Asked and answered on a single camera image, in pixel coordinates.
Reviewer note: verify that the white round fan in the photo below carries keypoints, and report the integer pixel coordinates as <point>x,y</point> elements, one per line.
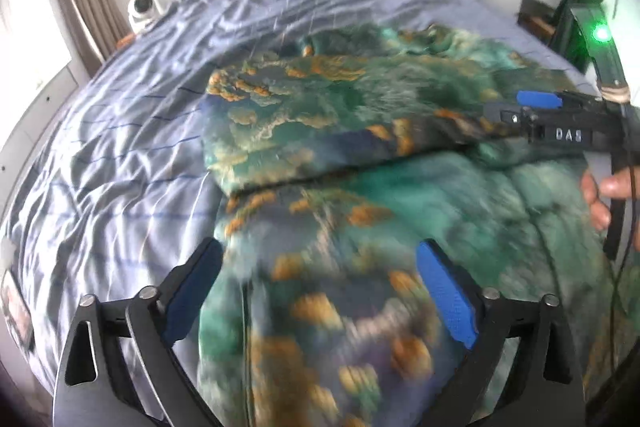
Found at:
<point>142,9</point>

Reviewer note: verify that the green patterned jacket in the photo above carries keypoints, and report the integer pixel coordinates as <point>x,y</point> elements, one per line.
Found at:
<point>350,117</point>

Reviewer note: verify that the smartphone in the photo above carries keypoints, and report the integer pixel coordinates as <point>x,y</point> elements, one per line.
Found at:
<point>15,312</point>

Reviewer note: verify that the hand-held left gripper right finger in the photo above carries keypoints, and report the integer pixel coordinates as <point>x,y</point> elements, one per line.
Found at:
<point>447,294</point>

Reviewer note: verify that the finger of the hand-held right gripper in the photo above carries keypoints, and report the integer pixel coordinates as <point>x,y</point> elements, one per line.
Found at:
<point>507,119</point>
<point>537,99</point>

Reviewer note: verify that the wooden nightstand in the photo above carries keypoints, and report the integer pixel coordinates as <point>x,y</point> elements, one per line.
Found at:
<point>127,41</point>

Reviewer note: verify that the person's right hand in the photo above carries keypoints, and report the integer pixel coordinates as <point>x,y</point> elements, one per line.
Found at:
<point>597,202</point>

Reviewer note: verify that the chair with black coat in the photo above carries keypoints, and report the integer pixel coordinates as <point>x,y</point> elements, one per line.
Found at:
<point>567,22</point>

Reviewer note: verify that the bed with blue checked sheet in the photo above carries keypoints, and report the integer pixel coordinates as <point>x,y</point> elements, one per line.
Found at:
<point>125,132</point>

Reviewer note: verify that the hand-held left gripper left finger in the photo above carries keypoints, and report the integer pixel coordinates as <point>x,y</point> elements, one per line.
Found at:
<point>192,292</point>

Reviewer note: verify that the window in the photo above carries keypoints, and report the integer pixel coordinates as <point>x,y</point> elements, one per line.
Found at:
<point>25,32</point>

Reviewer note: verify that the white window bench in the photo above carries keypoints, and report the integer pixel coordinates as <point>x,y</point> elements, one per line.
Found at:
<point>30,127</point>

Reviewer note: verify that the wooden chair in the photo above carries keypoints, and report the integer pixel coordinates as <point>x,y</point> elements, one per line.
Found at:
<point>542,24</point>

